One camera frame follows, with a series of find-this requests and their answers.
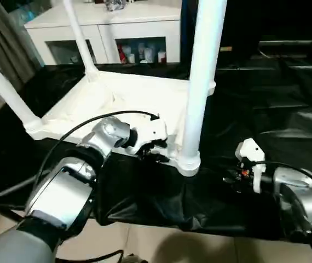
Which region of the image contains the white plastic table top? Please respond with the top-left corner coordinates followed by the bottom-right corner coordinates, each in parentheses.
top-left (25, 68), bottom-right (217, 177)

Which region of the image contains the black table mat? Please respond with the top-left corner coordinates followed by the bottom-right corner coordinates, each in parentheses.
top-left (0, 58), bottom-right (312, 242)

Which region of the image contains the grey curtain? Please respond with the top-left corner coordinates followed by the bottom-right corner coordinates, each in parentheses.
top-left (0, 0), bottom-right (39, 91)

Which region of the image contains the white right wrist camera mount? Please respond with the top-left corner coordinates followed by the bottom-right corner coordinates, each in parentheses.
top-left (235, 138), bottom-right (266, 193)

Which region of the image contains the white plastic table leg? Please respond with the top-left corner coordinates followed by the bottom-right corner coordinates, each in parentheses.
top-left (0, 49), bottom-right (43, 135)
top-left (176, 0), bottom-right (228, 177)
top-left (63, 0), bottom-right (99, 80)

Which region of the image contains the white glass-door cabinet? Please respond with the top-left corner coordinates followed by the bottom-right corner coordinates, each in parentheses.
top-left (25, 0), bottom-right (183, 66)

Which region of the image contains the small grey crumpled object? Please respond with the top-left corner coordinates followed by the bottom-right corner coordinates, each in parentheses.
top-left (104, 0), bottom-right (128, 12)

